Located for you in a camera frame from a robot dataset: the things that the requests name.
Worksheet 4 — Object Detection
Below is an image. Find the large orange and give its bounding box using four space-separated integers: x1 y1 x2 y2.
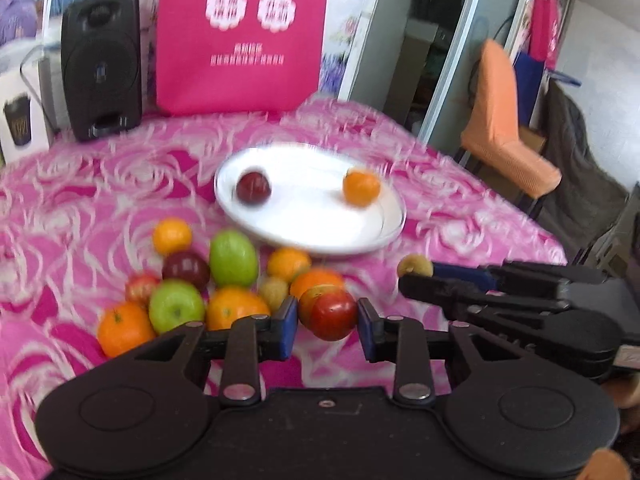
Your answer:
206 286 270 330

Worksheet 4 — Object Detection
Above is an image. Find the black speaker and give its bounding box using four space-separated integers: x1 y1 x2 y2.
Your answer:
61 0 142 142

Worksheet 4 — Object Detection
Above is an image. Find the white cup box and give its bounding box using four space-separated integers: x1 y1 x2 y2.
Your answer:
0 62 52 165

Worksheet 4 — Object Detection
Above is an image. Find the small yellow orange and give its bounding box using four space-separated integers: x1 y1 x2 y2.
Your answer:
152 218 193 257

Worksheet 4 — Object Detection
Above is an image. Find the round green apple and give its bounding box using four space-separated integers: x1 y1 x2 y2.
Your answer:
148 280 206 335

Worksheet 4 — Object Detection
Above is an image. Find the dark jacket on chair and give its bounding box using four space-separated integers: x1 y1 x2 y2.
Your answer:
537 81 628 263

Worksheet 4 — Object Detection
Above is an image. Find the brown kiwi fruit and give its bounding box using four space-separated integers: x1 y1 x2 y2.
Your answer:
396 254 434 278
258 276 288 313

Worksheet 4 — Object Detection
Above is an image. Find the dark red apple front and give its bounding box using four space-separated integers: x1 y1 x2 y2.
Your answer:
235 170 271 206

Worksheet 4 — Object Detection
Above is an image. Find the red yellow apple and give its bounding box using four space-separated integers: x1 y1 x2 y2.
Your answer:
298 285 358 341

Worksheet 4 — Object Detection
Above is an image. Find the white round plate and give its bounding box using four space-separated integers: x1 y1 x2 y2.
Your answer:
214 143 407 256

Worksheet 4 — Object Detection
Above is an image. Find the pink hanging bag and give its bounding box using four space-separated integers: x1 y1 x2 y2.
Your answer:
528 0 560 70

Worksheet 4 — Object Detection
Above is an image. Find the blue bag hanging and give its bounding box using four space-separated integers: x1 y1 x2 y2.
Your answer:
513 50 584 129

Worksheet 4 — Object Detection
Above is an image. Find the oblong green apple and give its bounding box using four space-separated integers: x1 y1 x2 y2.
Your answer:
209 229 259 288

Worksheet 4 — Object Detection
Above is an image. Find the small red apple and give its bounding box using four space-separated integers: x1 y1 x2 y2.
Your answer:
125 273 160 308

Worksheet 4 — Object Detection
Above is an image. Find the orange chair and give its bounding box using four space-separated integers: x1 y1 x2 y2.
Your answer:
460 39 562 200

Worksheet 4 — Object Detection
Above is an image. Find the black speaker cable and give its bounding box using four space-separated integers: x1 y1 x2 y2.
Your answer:
19 41 64 137

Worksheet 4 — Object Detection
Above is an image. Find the dark red plum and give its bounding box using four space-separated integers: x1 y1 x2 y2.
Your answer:
162 250 210 290

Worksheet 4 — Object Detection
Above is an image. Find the magenta tote bag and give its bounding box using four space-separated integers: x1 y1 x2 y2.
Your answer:
155 0 326 116

